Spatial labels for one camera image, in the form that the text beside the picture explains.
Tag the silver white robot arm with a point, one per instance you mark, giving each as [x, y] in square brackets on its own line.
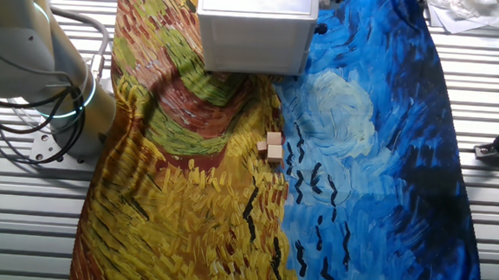
[21, 48]

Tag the white paper sheet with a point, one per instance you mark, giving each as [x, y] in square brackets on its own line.
[460, 23]

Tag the crumpled clear plastic bag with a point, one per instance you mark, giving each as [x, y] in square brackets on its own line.
[466, 5]

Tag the light wooden cube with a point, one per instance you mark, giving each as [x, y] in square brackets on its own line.
[262, 147]
[274, 138]
[274, 153]

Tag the wheatfield painting print cloth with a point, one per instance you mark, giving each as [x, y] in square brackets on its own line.
[358, 207]

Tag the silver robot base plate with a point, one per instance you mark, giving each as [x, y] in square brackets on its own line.
[43, 147]

